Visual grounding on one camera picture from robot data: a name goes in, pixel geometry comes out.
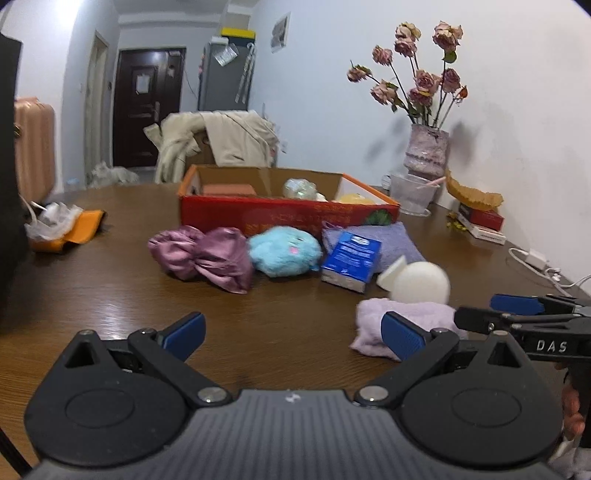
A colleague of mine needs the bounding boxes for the blue plush toy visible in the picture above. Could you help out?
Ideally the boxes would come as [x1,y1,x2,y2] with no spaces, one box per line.
[248,226,322,278]

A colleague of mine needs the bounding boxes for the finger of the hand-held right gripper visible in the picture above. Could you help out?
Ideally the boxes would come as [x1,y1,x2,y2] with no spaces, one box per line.
[454,305,527,336]
[490,294,591,318]

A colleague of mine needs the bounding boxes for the yellow plush toy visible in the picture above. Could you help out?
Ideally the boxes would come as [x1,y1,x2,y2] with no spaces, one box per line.
[333,191,377,206]

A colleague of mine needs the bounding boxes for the blue tissue pack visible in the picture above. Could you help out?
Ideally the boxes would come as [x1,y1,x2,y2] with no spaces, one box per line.
[321,229,384,295]

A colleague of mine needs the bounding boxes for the orange paper baking liners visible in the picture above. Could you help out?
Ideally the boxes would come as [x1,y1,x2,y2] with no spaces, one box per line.
[445,170,504,209]

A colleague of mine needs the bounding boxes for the beige coat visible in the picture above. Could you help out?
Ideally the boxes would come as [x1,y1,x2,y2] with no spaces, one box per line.
[143,111,280,183]

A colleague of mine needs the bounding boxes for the white folded umbrella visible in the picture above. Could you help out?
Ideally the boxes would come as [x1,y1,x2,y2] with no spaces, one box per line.
[235,44,257,104]

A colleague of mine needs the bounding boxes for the grey-purple cloth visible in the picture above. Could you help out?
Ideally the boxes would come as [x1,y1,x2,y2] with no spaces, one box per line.
[321,222,426,273]

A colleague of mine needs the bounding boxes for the grey fridge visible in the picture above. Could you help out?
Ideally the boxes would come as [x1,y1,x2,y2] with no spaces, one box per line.
[198,39,254,112]

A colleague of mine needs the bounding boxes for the pink speckled vase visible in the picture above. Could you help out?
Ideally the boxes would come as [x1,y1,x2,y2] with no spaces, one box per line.
[404,124,450,181]

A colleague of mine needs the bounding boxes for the white charger cable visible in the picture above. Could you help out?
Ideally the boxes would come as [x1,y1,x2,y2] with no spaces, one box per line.
[509,248,591,296]

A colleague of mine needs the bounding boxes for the orange cloth with plastic bag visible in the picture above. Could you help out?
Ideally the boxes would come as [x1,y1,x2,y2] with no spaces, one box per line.
[30,210,107,254]

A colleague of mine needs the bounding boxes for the brown foam block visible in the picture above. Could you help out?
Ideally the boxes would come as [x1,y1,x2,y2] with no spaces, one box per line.
[202,184,257,198]

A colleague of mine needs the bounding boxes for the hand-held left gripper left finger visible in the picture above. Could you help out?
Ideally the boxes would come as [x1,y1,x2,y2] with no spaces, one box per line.
[64,311,233,409]

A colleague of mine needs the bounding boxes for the pink satin cloth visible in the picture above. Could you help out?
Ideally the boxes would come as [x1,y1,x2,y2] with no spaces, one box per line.
[148,226,254,295]

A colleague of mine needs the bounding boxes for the person's right hand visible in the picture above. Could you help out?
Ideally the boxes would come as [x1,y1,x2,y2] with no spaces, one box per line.
[560,369,587,448]

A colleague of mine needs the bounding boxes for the brown chair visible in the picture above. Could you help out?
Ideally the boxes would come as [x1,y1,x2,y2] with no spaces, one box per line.
[191,133,218,167]

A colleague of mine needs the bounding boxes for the clear plastic cup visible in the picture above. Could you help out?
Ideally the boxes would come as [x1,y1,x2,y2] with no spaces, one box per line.
[389,172,446,216]

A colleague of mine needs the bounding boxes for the red flat box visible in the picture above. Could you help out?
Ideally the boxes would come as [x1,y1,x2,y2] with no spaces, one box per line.
[457,200,505,232]

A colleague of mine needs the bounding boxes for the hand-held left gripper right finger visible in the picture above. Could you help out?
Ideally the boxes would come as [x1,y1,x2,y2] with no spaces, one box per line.
[355,311,530,409]

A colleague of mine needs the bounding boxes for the glittery clear ball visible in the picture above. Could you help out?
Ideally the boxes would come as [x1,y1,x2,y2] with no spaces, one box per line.
[283,178,319,200]

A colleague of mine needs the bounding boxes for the wall poster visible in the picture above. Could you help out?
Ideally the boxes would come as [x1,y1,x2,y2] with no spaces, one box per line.
[270,12,291,53]

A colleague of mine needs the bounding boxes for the white cat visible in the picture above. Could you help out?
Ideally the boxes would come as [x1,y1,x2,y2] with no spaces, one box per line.
[88,161,139,188]

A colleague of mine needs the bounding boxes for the bunch of dried roses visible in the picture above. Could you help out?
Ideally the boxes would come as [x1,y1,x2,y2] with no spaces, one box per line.
[347,21,469,130]

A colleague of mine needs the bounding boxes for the light purple towel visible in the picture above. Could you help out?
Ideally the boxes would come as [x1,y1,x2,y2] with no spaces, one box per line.
[349,298,469,362]

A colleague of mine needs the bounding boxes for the white flat box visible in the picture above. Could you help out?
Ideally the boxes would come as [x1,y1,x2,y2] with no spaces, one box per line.
[455,217,507,245]

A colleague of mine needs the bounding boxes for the black monitor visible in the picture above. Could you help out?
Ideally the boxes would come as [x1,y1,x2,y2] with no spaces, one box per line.
[0,33,24,333]

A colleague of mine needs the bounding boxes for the pink suitcase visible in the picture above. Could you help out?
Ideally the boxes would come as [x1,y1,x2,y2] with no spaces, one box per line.
[14,97,56,204]

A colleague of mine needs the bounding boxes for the white plastic bag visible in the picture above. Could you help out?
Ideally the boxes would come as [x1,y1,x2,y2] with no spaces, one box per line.
[24,200,84,241]

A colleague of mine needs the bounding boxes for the red cardboard box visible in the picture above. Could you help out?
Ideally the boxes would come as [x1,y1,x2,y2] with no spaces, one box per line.
[178,165,400,237]

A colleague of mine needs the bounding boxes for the dark brown door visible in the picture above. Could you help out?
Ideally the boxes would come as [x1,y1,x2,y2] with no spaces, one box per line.
[113,47,187,169]

